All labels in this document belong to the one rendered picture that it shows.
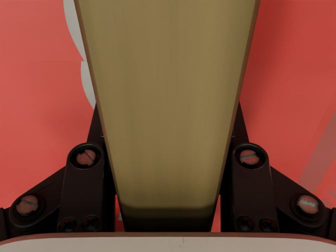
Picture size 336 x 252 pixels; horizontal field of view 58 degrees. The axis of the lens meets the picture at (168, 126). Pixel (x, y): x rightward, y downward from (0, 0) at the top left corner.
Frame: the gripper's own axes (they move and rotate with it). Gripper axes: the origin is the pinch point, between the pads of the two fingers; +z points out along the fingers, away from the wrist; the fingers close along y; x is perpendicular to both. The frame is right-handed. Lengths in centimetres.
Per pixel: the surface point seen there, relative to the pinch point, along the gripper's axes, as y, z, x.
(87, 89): -4.8, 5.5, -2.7
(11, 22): -7.8, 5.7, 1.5
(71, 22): -4.8, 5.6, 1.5
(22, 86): -8.6, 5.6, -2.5
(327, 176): 12.6, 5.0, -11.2
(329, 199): 14.0, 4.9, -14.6
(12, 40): -8.1, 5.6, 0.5
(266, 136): 6.8, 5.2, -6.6
